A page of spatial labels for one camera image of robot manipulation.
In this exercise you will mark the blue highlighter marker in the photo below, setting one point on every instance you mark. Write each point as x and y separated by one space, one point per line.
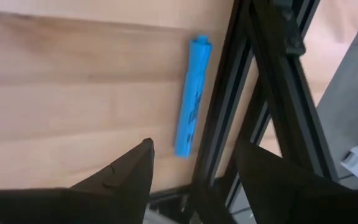
194 93

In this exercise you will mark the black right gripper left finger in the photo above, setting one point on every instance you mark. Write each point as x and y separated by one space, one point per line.
113 193

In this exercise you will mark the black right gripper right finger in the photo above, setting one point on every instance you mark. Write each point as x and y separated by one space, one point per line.
291 193

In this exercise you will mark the black aluminium table frame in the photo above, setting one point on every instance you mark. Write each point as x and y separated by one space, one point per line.
224 93

